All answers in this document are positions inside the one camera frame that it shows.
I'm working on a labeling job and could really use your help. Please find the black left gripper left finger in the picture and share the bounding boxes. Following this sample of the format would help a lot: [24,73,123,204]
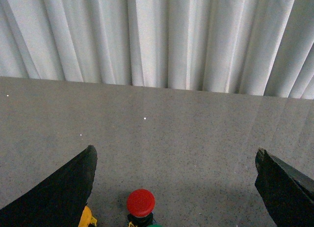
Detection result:
[0,145,97,227]

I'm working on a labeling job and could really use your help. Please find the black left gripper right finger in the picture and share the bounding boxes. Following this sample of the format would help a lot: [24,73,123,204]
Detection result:
[255,148,314,227]

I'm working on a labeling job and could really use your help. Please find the yellow push button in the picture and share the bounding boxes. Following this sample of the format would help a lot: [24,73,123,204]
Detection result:
[78,205,97,227]

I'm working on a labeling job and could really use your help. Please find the red push button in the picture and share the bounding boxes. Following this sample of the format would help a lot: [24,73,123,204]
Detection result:
[127,189,156,227]

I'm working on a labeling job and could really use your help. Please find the green push button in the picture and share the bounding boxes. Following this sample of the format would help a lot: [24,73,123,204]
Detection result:
[147,224,163,227]

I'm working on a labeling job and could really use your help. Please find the white pleated curtain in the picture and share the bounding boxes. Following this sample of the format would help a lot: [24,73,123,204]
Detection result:
[0,0,314,99]

